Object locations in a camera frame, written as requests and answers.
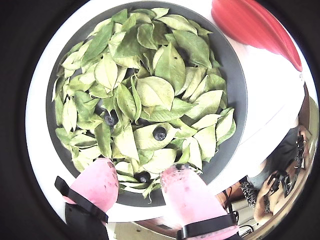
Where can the red collapsible silicone cup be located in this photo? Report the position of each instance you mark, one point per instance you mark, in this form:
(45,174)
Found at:
(250,25)

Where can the green leaves pile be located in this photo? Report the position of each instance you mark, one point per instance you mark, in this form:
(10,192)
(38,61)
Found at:
(155,90)

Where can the seated person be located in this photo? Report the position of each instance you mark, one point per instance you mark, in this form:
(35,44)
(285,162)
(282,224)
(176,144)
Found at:
(261,207)

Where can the black handheld device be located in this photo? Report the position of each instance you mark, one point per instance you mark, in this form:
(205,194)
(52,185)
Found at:
(277,180)

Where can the black white patterned fabric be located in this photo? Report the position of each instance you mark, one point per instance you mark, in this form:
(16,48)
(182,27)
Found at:
(250,195)

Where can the dark blueberry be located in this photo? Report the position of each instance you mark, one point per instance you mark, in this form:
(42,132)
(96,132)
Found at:
(143,177)
(109,120)
(159,133)

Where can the dark grey round bowl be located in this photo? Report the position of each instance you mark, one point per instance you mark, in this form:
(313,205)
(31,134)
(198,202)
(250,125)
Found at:
(232,75)

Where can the pink covered gripper finger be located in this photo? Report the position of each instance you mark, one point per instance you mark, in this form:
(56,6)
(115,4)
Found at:
(190,200)
(97,187)

